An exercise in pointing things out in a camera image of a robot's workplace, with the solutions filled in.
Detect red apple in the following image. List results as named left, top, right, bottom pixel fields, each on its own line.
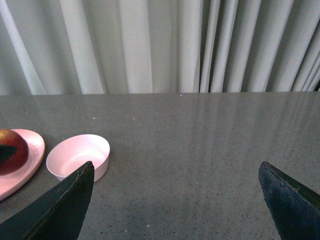
left=0, top=129, right=29, bottom=176

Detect white curtain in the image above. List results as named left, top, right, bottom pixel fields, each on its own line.
left=0, top=0, right=320, bottom=95

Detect pink plate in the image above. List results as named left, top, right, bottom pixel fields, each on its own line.
left=0, top=129, right=45, bottom=201

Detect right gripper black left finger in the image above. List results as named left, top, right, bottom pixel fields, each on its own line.
left=0, top=161, right=95, bottom=240

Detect pale pink bowl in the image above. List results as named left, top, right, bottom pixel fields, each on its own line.
left=46, top=134, right=111, bottom=182

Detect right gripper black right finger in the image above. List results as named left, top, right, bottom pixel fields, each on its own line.
left=258, top=161, right=320, bottom=240

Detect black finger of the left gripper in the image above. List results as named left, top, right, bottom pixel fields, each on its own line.
left=0, top=144, right=17, bottom=162

